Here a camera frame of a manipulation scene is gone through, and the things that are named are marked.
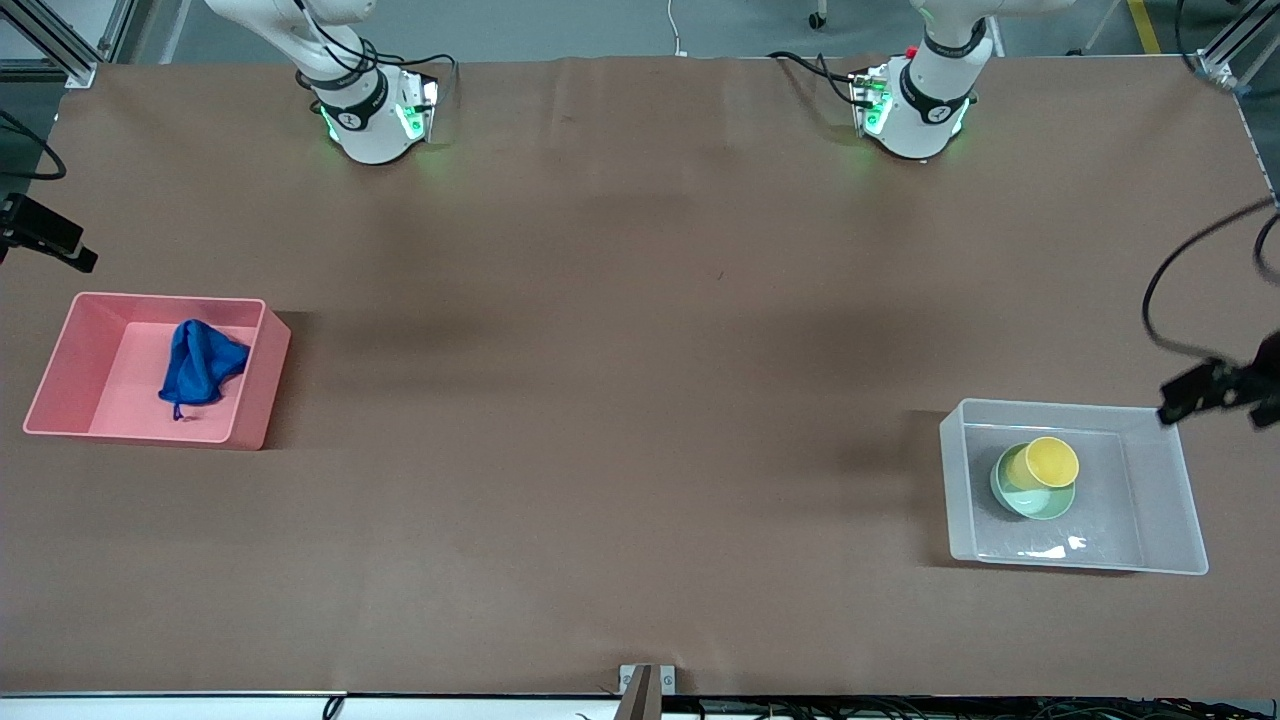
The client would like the mint green bowl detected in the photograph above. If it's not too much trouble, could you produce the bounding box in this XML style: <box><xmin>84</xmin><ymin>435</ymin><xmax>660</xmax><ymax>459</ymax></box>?
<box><xmin>989</xmin><ymin>443</ymin><xmax>1078</xmax><ymax>522</ymax></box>

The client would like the blue cloth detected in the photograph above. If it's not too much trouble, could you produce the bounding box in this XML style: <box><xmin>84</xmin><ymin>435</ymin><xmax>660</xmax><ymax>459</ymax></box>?
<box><xmin>157</xmin><ymin>318</ymin><xmax>252</xmax><ymax>422</ymax></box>

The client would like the aluminium frame post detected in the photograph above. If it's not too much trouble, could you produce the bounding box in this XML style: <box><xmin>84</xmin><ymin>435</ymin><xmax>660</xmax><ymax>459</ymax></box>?
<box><xmin>1198</xmin><ymin>0</ymin><xmax>1280</xmax><ymax>93</ymax></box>
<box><xmin>0</xmin><ymin>0</ymin><xmax>136</xmax><ymax>89</ymax></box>

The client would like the yellow plastic cup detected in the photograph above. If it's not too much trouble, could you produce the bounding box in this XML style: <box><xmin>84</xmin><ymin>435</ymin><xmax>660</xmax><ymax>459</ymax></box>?
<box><xmin>1003</xmin><ymin>436</ymin><xmax>1081</xmax><ymax>492</ymax></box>

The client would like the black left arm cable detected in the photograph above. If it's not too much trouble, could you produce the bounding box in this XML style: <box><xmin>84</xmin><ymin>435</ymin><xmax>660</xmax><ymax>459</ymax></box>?
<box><xmin>1142</xmin><ymin>195</ymin><xmax>1280</xmax><ymax>363</ymax></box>

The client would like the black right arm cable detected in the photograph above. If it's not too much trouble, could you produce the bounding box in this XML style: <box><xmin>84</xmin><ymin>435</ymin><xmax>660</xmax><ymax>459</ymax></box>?
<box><xmin>0</xmin><ymin>107</ymin><xmax>67</xmax><ymax>182</ymax></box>

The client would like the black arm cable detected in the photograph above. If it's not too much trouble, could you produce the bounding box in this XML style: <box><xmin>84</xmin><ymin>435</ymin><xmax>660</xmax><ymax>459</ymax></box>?
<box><xmin>0</xmin><ymin>107</ymin><xmax>67</xmax><ymax>182</ymax></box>
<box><xmin>1142</xmin><ymin>195</ymin><xmax>1280</xmax><ymax>363</ymax></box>

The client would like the brown table cover sheet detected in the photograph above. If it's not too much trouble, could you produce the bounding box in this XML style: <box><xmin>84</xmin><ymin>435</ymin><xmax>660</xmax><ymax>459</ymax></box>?
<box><xmin>0</xmin><ymin>55</ymin><xmax>1280</xmax><ymax>698</ymax></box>

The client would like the pink plastic bin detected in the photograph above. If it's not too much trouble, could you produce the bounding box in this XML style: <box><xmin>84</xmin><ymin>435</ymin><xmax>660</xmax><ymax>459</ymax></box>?
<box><xmin>22</xmin><ymin>291</ymin><xmax>292</xmax><ymax>451</ymax></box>

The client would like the black base cable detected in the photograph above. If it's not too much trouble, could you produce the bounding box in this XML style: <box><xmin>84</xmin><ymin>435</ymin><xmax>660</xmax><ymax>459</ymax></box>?
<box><xmin>767</xmin><ymin>50</ymin><xmax>873</xmax><ymax>109</ymax></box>
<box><xmin>290</xmin><ymin>0</ymin><xmax>461</xmax><ymax>86</ymax></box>

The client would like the clear plastic bin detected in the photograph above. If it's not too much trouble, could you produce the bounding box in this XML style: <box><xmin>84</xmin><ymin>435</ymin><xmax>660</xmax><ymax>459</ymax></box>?
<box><xmin>938</xmin><ymin>397</ymin><xmax>1210</xmax><ymax>577</ymax></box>

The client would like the black right base cable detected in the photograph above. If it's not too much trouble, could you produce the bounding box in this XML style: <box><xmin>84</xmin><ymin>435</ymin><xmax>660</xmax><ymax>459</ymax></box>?
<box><xmin>290</xmin><ymin>0</ymin><xmax>461</xmax><ymax>86</ymax></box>

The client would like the metal table edge bracket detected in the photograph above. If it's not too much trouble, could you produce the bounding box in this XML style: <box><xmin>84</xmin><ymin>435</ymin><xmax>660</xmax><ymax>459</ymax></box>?
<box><xmin>617</xmin><ymin>663</ymin><xmax>677</xmax><ymax>720</ymax></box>

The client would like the black left base cable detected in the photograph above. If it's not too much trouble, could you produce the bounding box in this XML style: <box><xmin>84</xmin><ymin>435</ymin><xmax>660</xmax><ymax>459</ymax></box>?
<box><xmin>767</xmin><ymin>50</ymin><xmax>873</xmax><ymax>109</ymax></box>

